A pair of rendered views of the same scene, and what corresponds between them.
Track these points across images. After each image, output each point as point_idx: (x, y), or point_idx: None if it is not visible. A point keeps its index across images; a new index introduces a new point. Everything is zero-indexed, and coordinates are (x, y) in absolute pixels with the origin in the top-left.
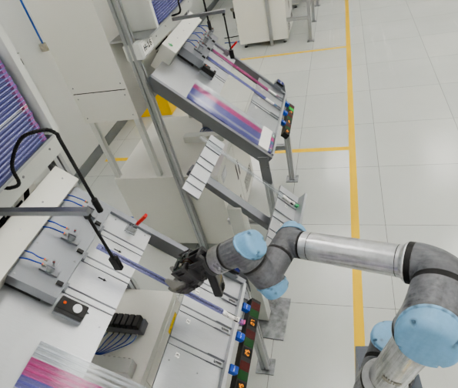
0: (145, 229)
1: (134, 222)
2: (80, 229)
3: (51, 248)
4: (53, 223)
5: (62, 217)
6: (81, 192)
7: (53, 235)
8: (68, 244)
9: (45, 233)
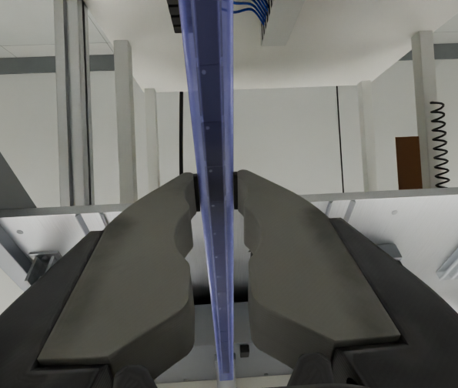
0: None
1: (21, 275)
2: (188, 361)
3: (265, 365)
4: (212, 376)
5: (187, 376)
6: None
7: (235, 370)
8: (240, 359)
9: (240, 375)
